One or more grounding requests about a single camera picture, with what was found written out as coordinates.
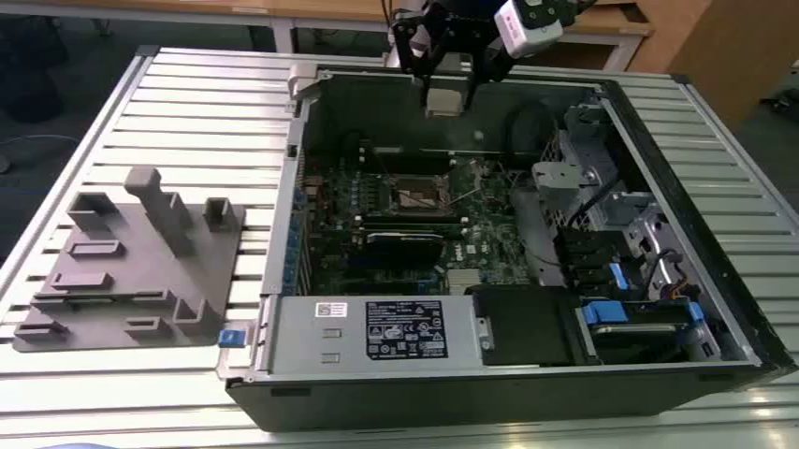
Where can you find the black open PC case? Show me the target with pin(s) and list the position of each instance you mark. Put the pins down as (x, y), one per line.
(436, 407)

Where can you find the CPU socket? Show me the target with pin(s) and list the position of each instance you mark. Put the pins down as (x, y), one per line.
(417, 198)

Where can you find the black plastic shroud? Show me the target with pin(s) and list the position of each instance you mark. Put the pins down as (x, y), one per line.
(524, 327)

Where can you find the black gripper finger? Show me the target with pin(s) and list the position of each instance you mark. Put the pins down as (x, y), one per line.
(492, 61)
(403, 47)

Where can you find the hard disk in blue carrier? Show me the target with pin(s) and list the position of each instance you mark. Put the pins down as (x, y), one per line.
(606, 312)

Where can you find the silver power supply unit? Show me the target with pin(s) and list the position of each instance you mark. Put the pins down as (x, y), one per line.
(299, 337)

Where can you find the small silver heatsink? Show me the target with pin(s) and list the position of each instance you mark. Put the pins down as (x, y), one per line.
(464, 277)

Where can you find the black graphics card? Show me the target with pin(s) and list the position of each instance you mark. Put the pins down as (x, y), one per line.
(399, 252)

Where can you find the green motherboard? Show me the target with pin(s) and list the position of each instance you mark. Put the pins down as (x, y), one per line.
(492, 234)

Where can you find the black drive bay block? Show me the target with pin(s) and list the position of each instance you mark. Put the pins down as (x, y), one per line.
(580, 252)

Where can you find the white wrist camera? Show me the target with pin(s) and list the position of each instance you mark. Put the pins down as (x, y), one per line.
(531, 28)

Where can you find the grey metal bracket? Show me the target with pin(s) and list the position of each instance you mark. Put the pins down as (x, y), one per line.
(561, 180)

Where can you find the wooden desk white frame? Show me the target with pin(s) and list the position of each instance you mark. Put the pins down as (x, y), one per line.
(611, 29)
(124, 5)

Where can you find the grey parts rack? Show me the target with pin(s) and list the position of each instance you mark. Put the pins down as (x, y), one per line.
(143, 280)

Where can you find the wooden cabinet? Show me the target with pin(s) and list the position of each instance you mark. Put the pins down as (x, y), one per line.
(736, 47)

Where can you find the blue plastic drive tab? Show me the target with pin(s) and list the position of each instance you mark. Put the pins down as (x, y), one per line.
(616, 276)

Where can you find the silver CPU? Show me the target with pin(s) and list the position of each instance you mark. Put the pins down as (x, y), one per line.
(445, 102)

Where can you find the blue case latch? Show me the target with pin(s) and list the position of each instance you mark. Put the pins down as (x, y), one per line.
(232, 339)

